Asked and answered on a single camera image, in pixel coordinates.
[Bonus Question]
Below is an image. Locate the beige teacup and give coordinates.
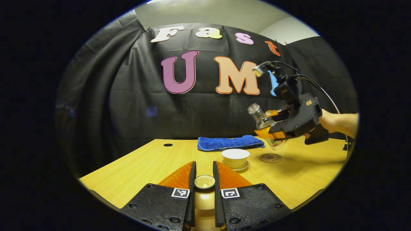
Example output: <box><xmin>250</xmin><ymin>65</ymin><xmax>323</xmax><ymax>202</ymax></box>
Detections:
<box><xmin>221</xmin><ymin>149</ymin><xmax>250</xmax><ymax>168</ymax></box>

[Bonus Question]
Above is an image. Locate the blue towel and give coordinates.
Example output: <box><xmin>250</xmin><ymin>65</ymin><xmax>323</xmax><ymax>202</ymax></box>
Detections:
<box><xmin>197</xmin><ymin>135</ymin><xmax>266</xmax><ymax>151</ymax></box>

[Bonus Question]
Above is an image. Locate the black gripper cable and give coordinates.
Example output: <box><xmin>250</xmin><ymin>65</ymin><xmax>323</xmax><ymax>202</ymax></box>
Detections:
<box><xmin>271</xmin><ymin>61</ymin><xmax>351</xmax><ymax>151</ymax></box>

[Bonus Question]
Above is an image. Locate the black backdrop cloth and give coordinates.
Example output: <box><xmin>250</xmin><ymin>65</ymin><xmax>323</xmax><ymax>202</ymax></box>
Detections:
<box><xmin>55</xmin><ymin>10</ymin><xmax>358</xmax><ymax>177</ymax></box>

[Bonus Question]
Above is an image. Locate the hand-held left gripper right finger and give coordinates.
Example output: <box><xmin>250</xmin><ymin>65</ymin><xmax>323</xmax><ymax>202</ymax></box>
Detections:
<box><xmin>213</xmin><ymin>160</ymin><xmax>291</xmax><ymax>231</ymax></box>

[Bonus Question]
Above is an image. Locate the round cork coaster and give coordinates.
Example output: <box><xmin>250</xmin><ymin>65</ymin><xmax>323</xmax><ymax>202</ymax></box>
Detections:
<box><xmin>259</xmin><ymin>153</ymin><xmax>283</xmax><ymax>163</ymax></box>

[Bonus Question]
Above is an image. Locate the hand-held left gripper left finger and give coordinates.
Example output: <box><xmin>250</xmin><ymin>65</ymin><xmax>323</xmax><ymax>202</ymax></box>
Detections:
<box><xmin>120</xmin><ymin>161</ymin><xmax>197</xmax><ymax>231</ymax></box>

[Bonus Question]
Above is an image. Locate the clear glass water bottle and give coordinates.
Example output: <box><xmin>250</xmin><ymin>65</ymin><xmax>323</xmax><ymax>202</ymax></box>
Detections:
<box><xmin>247</xmin><ymin>103</ymin><xmax>286</xmax><ymax>150</ymax></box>

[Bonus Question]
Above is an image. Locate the beige saucer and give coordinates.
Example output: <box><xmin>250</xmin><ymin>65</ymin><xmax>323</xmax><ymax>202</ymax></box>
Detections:
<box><xmin>225</xmin><ymin>160</ymin><xmax>250</xmax><ymax>171</ymax></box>

